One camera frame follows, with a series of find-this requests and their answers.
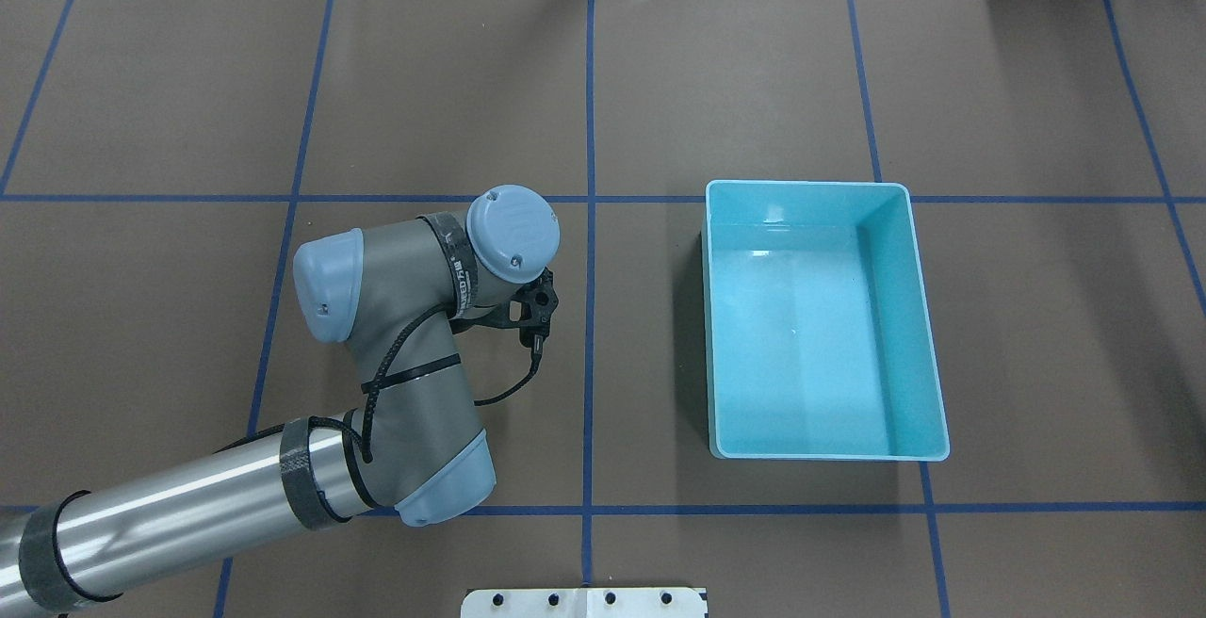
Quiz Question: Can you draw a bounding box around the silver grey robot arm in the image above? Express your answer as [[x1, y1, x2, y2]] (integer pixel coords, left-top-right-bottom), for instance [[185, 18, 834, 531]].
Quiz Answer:
[[2, 185, 561, 617]]

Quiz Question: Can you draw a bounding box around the light blue plastic bin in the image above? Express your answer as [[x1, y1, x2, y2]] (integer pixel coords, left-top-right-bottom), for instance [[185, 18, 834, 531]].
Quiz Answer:
[[699, 179, 952, 461]]

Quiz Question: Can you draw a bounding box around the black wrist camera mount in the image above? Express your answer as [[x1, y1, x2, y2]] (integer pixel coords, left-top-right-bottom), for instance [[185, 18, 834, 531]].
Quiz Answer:
[[466, 268, 560, 338]]

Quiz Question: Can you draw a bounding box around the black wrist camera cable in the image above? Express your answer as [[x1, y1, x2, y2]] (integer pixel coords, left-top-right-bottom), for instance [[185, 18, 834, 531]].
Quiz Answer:
[[341, 302, 549, 464]]

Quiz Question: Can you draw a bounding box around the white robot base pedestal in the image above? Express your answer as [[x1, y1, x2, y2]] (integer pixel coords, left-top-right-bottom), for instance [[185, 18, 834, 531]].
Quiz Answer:
[[459, 587, 709, 617]]

